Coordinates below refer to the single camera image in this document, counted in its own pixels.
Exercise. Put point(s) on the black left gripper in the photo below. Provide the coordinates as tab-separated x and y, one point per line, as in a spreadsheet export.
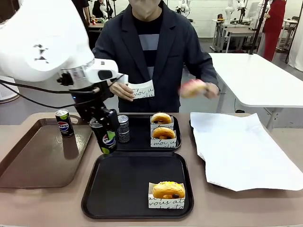
90	101

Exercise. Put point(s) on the black Pepsi can white lettering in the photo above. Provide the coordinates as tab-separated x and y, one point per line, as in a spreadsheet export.
123	130

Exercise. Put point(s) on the black Pepsi can green stripe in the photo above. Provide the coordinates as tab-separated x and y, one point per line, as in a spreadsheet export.
104	145

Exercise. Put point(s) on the plain glazed donut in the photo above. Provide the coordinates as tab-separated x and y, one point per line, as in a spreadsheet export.
163	132

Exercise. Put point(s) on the red iced donut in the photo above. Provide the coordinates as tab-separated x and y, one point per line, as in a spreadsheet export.
191	88

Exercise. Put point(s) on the person's left forearm dark sleeve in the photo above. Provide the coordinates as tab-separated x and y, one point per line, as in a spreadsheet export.
206	69

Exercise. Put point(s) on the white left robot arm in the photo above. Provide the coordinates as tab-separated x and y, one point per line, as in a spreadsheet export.
40	35

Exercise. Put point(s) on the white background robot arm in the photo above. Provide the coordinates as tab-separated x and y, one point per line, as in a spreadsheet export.
229	11
184	8

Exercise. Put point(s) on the person's right hand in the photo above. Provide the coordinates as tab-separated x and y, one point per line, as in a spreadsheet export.
120	89

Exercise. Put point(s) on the person's left hand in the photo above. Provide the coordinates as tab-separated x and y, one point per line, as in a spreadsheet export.
211	91

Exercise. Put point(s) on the black Pepsi can round logo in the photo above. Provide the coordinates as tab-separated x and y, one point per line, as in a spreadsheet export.
64	125

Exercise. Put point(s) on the small black plastic tray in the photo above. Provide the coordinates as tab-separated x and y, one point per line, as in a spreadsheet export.
139	132

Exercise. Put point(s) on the large black plastic tray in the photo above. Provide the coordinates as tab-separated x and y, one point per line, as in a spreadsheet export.
123	184

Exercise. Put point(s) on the navy grey striped sweater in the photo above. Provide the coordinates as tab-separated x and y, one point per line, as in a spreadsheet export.
148	47

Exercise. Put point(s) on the background desk with toys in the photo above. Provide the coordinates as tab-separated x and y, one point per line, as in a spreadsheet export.
95	26

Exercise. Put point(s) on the person in dark jacket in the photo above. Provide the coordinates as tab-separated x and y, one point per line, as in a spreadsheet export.
170	59

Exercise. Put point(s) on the white cylindrical container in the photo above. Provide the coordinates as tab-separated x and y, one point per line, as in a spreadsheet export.
7	92

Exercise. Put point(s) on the bystander in black clothes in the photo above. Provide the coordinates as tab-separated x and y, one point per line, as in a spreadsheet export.
85	13

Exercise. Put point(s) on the seated bystander in black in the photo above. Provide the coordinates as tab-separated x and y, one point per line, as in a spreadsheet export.
98	8

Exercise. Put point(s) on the large white paper sheet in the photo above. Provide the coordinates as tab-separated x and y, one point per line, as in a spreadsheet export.
236	146

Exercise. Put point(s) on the grey background workbench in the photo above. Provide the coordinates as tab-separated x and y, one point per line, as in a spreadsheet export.
234	32

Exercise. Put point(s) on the white rectangular table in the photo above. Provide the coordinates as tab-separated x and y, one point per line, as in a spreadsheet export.
260	78

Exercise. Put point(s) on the bystander in red apron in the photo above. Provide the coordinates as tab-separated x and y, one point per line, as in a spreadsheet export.
273	23

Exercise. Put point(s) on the white background panel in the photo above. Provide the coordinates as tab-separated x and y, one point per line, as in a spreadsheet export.
297	47

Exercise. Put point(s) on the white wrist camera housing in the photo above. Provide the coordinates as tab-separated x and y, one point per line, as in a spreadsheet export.
101	71

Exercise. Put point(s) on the black camera stand pole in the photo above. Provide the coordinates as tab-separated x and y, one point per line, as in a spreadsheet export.
259	26

